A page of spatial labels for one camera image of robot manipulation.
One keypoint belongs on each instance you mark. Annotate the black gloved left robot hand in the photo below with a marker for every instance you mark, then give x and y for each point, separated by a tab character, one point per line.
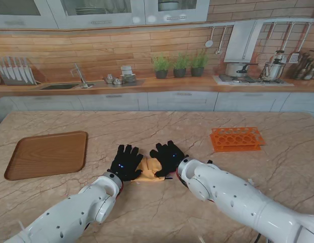
126	162

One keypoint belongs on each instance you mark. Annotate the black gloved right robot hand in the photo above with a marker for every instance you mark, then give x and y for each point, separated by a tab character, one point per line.
169	158

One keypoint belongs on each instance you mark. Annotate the yellow microfibre cloth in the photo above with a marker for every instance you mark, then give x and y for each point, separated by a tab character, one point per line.
147	174

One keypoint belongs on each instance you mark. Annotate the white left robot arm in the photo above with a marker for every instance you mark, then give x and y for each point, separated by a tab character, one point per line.
75	210

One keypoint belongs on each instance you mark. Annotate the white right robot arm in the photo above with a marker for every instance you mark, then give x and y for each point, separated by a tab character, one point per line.
235	197

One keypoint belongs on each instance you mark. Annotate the orange test tube rack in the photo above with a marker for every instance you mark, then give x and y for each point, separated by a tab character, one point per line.
237	141

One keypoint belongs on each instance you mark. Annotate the brown wooden tray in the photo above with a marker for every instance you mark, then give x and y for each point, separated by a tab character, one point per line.
48	154

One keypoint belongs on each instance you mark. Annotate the small white paper scrap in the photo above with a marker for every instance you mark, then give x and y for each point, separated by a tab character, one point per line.
251	181

